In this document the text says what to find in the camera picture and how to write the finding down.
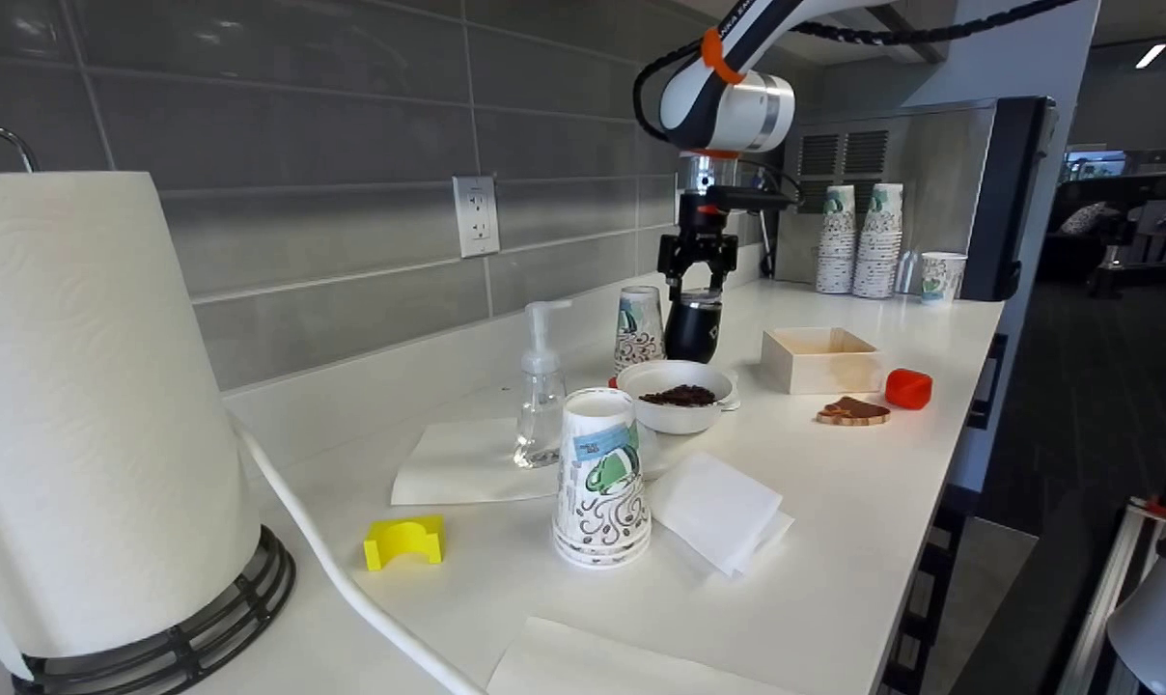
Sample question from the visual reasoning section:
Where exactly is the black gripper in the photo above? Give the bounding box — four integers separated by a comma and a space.
655, 188, 741, 310

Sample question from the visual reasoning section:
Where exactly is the black flask tumbler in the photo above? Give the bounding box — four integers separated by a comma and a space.
660, 295, 726, 366

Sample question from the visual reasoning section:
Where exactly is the dark food in bowl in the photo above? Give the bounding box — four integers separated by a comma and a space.
636, 381, 721, 410

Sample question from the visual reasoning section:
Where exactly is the white bowl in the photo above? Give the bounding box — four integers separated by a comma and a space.
615, 356, 741, 439

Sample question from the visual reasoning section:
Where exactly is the stack of printed cups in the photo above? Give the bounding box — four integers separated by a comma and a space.
851, 177, 906, 304
816, 183, 861, 300

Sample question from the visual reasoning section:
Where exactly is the light wooden box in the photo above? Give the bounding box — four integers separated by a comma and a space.
755, 323, 884, 397

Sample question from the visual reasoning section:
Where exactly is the clear pump sanitizer bottle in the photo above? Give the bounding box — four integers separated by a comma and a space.
511, 300, 570, 470

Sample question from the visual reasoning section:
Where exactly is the brown food piece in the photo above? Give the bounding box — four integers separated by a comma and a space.
809, 393, 896, 429

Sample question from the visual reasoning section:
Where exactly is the large printed paper cup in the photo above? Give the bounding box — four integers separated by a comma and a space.
553, 386, 655, 573

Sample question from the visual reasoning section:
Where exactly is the folded white napkin stack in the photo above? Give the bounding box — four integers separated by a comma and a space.
649, 453, 795, 579

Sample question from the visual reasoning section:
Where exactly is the red plastic cap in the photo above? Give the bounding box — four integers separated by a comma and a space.
880, 366, 933, 412

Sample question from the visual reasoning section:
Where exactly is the single printed paper cup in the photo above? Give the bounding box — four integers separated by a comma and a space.
919, 249, 968, 310

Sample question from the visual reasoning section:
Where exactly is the flat white napkin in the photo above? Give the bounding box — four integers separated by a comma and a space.
390, 412, 567, 509

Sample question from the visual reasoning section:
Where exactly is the yellow plastic block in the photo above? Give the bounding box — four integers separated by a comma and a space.
359, 515, 450, 577

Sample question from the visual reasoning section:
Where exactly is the metal stand leg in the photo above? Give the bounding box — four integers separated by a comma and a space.
1054, 496, 1166, 695

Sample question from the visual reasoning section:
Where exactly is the white paper towel roll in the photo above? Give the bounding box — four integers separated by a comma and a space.
0, 168, 265, 679
0, 116, 302, 695

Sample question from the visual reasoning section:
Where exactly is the grey chair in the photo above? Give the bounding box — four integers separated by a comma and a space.
1105, 551, 1166, 695

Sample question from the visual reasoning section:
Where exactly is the black hanging wall tool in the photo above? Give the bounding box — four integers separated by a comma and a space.
748, 151, 784, 281

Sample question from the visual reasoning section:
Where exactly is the white wall outlet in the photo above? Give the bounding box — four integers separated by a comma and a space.
447, 175, 502, 260

